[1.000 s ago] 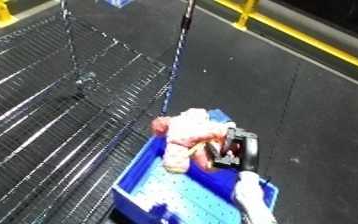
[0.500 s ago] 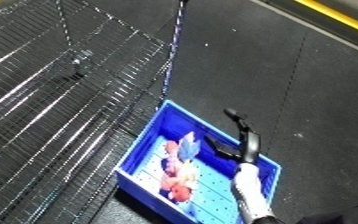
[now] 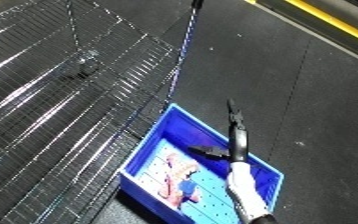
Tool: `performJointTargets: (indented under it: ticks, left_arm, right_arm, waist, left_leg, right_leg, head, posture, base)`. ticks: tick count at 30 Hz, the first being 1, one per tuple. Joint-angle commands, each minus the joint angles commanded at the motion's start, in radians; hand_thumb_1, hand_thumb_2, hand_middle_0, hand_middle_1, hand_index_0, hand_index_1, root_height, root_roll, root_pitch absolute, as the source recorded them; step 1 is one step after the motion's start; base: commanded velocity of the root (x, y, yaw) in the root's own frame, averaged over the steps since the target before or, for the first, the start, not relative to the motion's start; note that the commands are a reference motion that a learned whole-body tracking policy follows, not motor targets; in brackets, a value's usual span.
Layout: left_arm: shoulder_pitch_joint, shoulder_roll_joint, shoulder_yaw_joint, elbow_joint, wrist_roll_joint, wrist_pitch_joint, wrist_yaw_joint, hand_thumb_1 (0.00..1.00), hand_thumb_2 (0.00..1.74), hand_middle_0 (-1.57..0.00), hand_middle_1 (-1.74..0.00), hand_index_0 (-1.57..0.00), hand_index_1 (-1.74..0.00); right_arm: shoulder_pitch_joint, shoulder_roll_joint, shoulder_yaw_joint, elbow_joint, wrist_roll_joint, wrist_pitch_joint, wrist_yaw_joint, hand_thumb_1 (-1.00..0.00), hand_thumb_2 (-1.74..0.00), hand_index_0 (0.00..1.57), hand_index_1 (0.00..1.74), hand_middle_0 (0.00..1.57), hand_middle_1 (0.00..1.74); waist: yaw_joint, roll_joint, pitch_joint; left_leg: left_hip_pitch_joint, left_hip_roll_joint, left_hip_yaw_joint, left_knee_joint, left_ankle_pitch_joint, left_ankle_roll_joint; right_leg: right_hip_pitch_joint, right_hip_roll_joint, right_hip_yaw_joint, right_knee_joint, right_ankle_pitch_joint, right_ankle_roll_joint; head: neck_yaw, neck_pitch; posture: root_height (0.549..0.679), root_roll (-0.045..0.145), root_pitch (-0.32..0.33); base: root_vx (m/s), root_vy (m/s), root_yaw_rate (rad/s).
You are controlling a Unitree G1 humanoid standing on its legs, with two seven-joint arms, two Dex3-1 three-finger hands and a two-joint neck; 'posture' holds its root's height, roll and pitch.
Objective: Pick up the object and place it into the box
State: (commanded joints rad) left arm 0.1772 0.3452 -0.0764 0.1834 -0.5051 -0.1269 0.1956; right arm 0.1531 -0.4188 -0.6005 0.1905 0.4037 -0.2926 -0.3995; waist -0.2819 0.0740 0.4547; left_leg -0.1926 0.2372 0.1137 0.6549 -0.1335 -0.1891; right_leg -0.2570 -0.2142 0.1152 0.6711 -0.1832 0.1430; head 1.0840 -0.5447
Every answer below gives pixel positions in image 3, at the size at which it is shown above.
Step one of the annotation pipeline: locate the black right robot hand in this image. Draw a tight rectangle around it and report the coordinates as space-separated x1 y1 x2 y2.
186 98 252 164

